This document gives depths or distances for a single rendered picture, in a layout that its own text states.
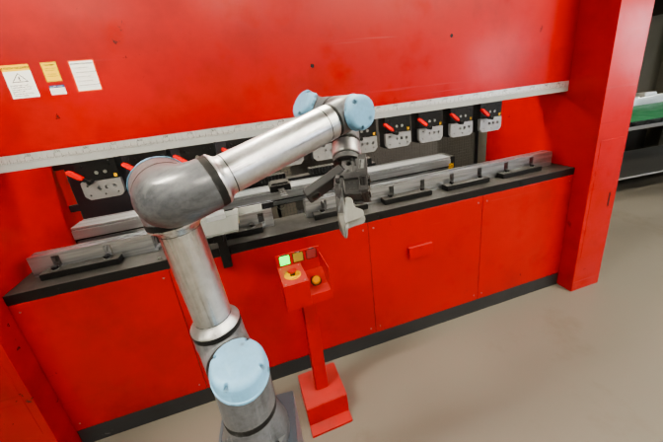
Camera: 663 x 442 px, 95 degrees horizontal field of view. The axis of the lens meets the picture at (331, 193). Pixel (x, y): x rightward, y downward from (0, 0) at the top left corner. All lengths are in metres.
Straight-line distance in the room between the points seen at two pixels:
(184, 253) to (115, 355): 1.23
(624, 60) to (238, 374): 2.35
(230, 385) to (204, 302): 0.17
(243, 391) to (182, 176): 0.43
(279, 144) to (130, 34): 1.06
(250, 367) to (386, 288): 1.26
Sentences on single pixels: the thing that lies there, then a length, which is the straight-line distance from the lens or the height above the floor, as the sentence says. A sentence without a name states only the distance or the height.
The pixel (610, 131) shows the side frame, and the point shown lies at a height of 1.10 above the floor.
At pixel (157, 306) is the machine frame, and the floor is 0.66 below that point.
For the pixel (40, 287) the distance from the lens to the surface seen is 1.76.
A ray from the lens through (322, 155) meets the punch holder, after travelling 1.54.
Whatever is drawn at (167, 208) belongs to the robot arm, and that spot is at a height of 1.36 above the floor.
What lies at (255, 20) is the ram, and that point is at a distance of 1.51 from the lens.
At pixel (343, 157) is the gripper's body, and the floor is 1.34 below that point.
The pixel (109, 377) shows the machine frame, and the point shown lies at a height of 0.35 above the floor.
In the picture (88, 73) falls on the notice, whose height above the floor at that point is 1.67.
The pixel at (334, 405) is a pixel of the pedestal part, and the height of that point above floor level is 0.07.
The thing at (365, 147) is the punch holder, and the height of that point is 1.20.
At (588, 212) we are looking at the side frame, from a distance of 2.53.
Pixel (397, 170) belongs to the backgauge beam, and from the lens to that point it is 2.05.
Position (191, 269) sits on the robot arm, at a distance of 0.72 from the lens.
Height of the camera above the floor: 1.51
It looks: 19 degrees down
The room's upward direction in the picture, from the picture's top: 7 degrees counter-clockwise
